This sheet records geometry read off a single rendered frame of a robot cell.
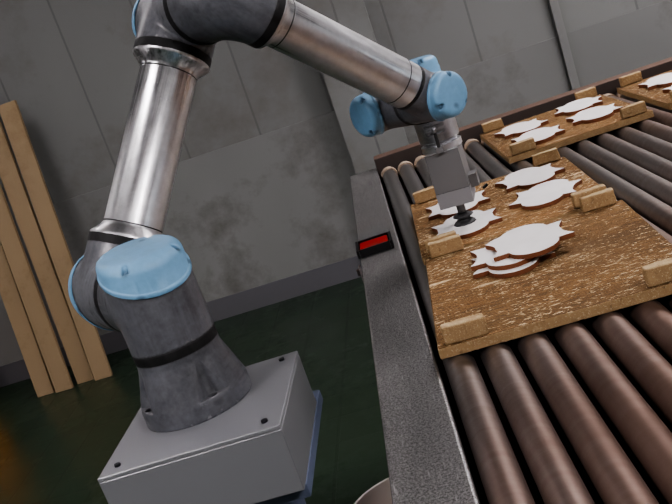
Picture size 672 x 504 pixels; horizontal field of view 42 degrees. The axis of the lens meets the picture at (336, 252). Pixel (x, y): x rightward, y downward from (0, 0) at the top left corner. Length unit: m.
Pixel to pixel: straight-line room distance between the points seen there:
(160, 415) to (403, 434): 0.33
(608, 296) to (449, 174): 0.51
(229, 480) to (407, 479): 0.25
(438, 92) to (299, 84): 3.25
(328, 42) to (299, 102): 3.33
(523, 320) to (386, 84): 0.43
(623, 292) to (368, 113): 0.55
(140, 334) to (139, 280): 0.07
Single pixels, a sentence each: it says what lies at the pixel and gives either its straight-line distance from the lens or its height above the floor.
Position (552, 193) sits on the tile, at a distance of 1.69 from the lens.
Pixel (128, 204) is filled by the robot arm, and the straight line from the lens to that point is 1.28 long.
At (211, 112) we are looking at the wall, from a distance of 4.70.
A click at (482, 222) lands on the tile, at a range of 1.63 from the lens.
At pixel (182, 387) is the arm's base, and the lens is 1.15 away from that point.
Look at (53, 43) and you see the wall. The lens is 4.87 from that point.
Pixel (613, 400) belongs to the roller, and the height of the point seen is 0.92.
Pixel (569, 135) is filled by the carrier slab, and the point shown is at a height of 0.94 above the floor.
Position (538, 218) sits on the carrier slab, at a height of 0.94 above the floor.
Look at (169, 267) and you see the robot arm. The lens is 1.13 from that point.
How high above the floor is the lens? 1.39
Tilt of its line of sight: 15 degrees down
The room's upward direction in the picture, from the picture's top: 19 degrees counter-clockwise
